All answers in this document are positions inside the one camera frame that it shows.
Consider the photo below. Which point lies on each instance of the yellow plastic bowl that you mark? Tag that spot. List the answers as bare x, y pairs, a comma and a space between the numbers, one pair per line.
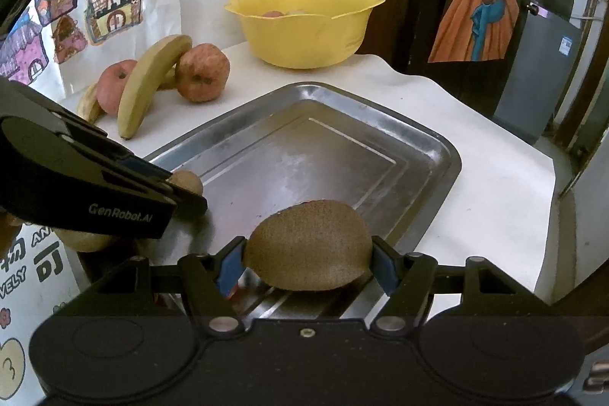
304, 35

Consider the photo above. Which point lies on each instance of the brown spotted banana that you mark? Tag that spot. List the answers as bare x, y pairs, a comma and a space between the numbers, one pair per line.
90, 104

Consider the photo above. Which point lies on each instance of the metal tray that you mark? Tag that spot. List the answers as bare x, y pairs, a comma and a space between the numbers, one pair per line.
295, 149

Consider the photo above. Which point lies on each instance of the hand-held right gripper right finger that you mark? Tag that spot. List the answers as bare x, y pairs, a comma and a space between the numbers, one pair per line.
383, 267

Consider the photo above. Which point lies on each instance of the coloured houses drawing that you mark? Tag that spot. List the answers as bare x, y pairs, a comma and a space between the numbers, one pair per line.
109, 1

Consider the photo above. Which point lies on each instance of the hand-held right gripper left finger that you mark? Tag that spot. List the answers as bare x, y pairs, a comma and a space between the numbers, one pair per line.
233, 262

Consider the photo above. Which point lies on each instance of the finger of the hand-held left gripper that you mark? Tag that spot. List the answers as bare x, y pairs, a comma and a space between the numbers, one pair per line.
142, 166
192, 205

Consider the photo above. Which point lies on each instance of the yellow banana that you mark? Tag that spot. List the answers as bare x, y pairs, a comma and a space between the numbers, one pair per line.
142, 87

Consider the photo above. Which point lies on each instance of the grey washing machine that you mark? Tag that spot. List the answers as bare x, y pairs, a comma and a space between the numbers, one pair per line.
542, 73

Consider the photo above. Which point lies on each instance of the pink red apple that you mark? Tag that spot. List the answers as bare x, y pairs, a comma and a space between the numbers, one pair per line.
112, 85

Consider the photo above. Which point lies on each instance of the reddish brown fruit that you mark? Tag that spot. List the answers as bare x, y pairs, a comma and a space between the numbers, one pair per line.
273, 13

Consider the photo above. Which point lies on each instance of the orange streaked apple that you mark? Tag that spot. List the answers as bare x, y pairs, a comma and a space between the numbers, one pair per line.
202, 73

